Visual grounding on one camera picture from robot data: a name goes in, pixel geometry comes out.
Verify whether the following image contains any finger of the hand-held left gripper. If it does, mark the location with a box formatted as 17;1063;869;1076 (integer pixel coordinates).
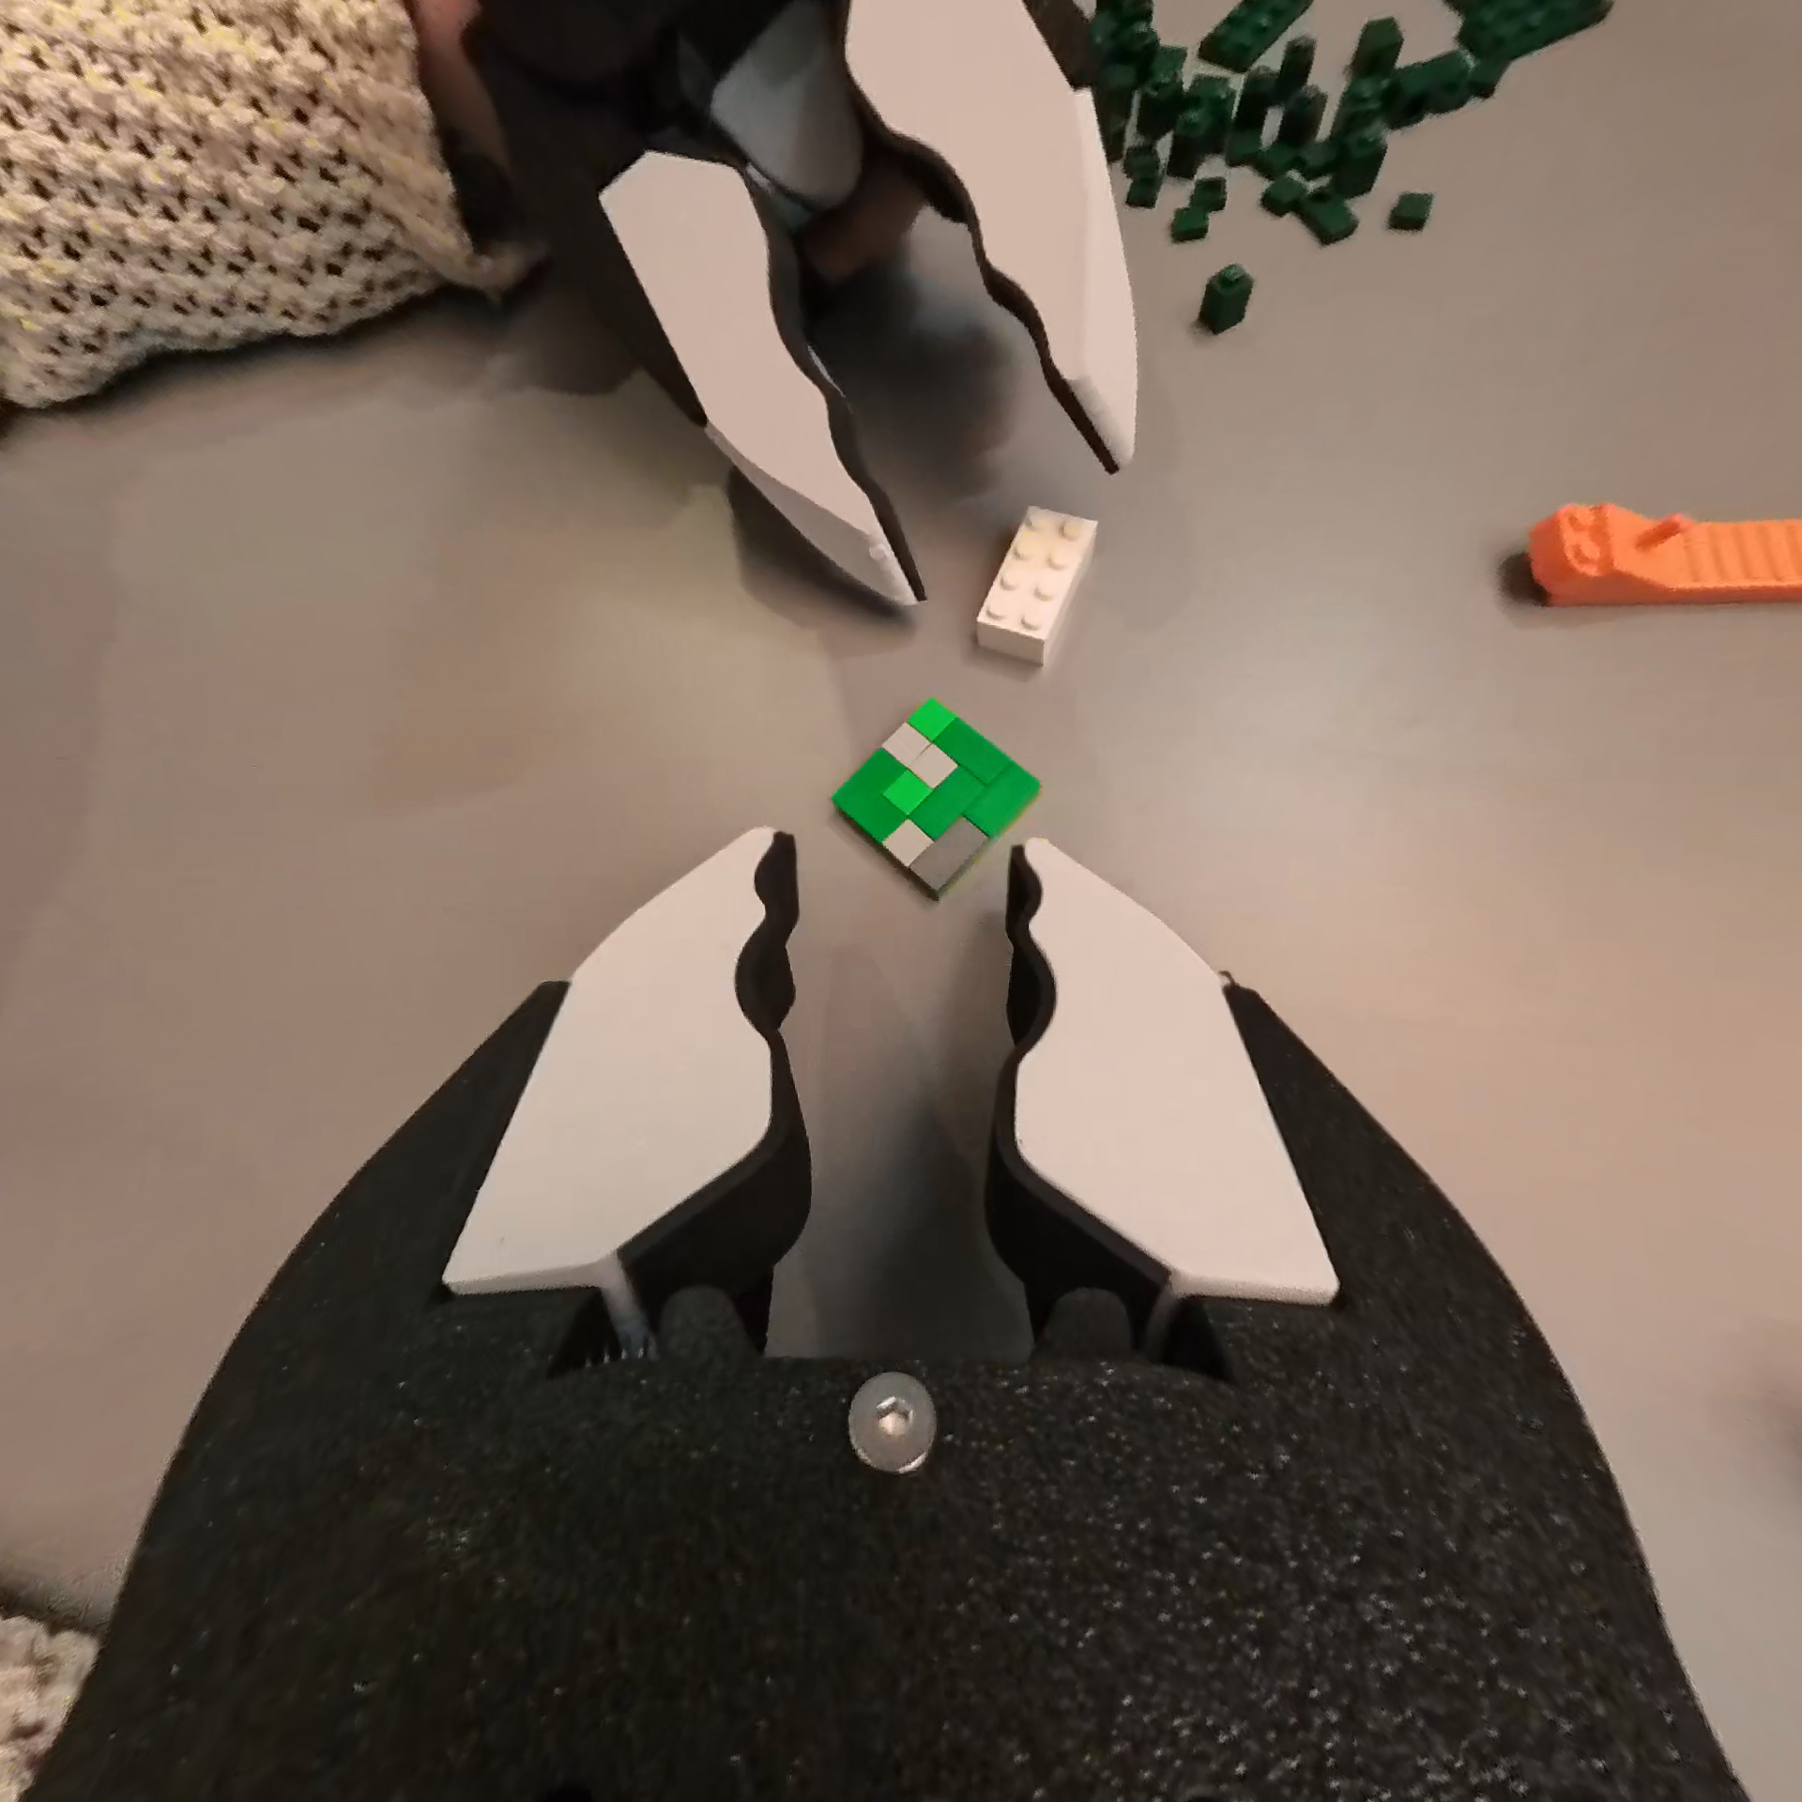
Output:
593;143;930;610
840;0;1142;476

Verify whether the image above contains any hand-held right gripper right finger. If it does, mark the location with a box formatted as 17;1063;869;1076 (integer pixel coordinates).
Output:
982;837;1342;1379

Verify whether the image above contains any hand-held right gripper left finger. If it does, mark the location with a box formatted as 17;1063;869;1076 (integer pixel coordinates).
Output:
440;828;820;1361

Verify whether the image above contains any white lego brick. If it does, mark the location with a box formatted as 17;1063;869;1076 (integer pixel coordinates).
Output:
973;502;1104;663

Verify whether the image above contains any green tiled lego assembly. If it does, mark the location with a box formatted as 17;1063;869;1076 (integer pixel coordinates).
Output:
827;696;1047;906

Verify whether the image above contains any person's left forearm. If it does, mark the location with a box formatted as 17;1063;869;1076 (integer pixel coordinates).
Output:
0;0;548;414

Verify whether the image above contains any pile of dark green lego pieces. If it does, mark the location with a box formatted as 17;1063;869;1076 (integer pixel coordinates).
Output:
1080;0;1617;251

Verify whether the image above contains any orange brick separator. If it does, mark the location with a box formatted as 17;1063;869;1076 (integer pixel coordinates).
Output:
1522;502;1802;611

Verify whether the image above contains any cream knit sweater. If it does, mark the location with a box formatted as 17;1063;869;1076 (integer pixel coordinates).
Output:
0;1609;102;1783

